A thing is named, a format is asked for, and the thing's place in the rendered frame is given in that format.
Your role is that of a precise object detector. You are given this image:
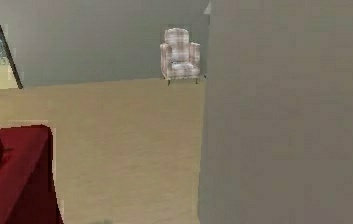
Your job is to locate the red sofa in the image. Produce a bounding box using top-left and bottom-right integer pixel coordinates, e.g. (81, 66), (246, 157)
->
(0, 124), (65, 224)

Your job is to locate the pink plaid armchair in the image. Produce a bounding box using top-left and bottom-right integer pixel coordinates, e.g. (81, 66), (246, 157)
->
(159, 27), (202, 87)

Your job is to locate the dark door frame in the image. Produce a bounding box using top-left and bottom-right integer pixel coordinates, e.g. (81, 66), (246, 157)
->
(0, 0), (24, 90)

